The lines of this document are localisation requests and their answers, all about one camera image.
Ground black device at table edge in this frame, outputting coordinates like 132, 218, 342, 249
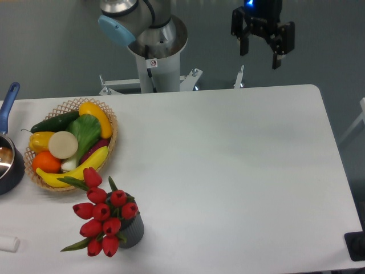
344, 231, 364, 261

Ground beige round disc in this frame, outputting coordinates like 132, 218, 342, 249
48, 131, 78, 159

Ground yellow bell pepper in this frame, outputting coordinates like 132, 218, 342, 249
29, 131, 55, 154

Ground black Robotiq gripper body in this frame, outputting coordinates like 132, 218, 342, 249
242, 0, 282, 46

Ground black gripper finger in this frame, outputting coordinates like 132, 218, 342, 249
230, 7, 250, 56
269, 21, 295, 69

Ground yellow squash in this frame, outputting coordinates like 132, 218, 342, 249
79, 102, 112, 139

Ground green cucumber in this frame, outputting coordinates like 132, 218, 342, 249
22, 111, 79, 134

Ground dark grey ribbed vase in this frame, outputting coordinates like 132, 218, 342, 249
105, 191, 145, 249

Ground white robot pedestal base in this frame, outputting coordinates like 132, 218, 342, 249
99, 49, 203, 95

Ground red tulip bouquet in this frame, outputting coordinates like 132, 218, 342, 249
60, 167, 127, 257

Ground orange fruit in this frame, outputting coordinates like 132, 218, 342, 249
31, 151, 61, 173

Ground dark saucepan blue handle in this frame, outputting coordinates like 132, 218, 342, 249
1, 82, 25, 195

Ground yellow banana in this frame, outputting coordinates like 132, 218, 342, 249
36, 146, 109, 188

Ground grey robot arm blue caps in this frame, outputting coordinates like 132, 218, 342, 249
98, 1, 295, 69

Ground white cylinder object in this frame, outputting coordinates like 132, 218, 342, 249
0, 235, 20, 253

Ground white furniture leg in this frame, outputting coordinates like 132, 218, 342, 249
338, 98, 364, 147

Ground green bok choy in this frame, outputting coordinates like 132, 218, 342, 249
61, 114, 101, 172

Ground purple eggplant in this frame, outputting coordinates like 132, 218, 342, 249
79, 139, 110, 164

